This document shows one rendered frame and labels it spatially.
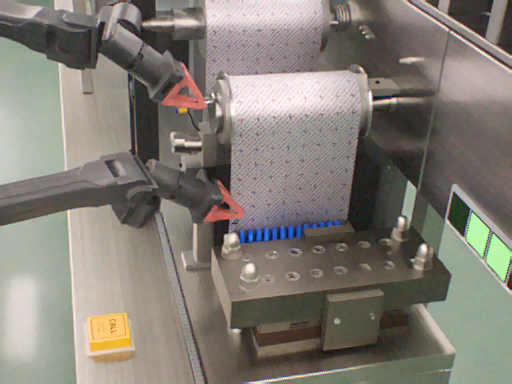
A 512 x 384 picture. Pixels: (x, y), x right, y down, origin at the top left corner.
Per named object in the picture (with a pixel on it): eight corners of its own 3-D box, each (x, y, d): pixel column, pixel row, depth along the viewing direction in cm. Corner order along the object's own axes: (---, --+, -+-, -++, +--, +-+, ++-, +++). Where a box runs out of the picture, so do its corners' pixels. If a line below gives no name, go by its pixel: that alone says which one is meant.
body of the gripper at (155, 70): (158, 105, 120) (122, 80, 117) (153, 83, 129) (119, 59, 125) (182, 76, 118) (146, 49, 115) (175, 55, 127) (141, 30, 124)
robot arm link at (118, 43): (90, 54, 116) (111, 30, 114) (96, 33, 122) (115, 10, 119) (125, 78, 120) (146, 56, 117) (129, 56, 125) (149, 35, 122)
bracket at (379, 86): (360, 86, 136) (361, 76, 135) (388, 85, 137) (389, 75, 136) (370, 97, 132) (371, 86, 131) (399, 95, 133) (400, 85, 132)
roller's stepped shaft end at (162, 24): (141, 30, 145) (141, 14, 143) (171, 29, 146) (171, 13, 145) (143, 35, 142) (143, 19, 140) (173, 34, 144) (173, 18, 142)
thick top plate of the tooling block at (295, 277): (211, 272, 134) (211, 246, 131) (408, 250, 143) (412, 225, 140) (229, 329, 120) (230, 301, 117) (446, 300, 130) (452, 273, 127)
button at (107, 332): (87, 326, 130) (87, 316, 128) (127, 321, 131) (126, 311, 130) (90, 353, 124) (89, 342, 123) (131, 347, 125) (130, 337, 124)
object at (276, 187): (228, 237, 136) (231, 150, 126) (345, 225, 141) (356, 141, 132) (229, 238, 135) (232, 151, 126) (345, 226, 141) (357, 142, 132)
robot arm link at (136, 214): (135, 189, 115) (111, 153, 119) (102, 238, 120) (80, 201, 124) (188, 191, 125) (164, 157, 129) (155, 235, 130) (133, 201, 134)
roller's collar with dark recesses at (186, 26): (170, 34, 148) (169, 3, 145) (199, 33, 150) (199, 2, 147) (175, 44, 143) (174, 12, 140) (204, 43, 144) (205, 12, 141)
